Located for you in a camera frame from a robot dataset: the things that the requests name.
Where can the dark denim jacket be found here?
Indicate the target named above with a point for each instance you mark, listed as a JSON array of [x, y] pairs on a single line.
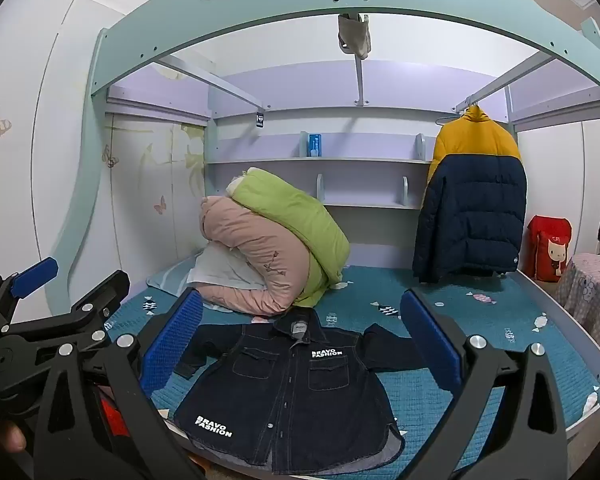
[[290, 400]]

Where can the person's left hand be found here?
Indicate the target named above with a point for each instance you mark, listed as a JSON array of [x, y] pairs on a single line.
[[11, 436]]

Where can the blue box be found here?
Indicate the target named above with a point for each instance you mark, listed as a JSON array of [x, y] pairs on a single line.
[[315, 144]]

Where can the grey hanging cloth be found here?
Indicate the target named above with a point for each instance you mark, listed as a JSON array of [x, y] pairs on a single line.
[[354, 35]]

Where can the lilac wall shelf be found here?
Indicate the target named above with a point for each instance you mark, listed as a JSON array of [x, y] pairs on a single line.
[[330, 160]]

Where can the teal quilted bed sheet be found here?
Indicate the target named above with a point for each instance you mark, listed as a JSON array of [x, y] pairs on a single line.
[[505, 370]]

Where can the red and white plush toy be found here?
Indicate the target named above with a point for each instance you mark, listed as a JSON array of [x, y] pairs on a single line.
[[550, 250]]

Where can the white pillow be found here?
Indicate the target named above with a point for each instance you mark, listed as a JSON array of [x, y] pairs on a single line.
[[220, 270]]

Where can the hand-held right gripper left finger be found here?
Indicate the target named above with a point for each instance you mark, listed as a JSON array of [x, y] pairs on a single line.
[[172, 345]]

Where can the light blue pillow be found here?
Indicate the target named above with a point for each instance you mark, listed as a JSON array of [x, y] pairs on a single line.
[[167, 276]]

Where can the clothes hanger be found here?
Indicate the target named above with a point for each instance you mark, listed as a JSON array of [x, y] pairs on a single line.
[[447, 119]]

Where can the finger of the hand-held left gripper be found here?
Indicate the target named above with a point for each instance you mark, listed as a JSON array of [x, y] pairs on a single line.
[[32, 275], [87, 305]]

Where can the green quilt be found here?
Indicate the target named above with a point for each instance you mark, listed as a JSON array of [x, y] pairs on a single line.
[[300, 225]]

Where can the black hanging tag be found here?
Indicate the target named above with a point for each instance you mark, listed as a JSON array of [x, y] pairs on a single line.
[[259, 120]]

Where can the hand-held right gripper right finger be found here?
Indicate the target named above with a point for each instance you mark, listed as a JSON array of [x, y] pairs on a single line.
[[430, 340]]

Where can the pink quilt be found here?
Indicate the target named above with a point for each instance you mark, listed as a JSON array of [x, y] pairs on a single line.
[[260, 245]]

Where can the yellow navy puffer jacket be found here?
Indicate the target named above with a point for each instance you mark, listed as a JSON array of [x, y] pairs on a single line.
[[472, 210]]

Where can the small butterfly wall sticker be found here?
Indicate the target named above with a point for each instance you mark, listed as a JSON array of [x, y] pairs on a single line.
[[111, 157], [160, 206]]

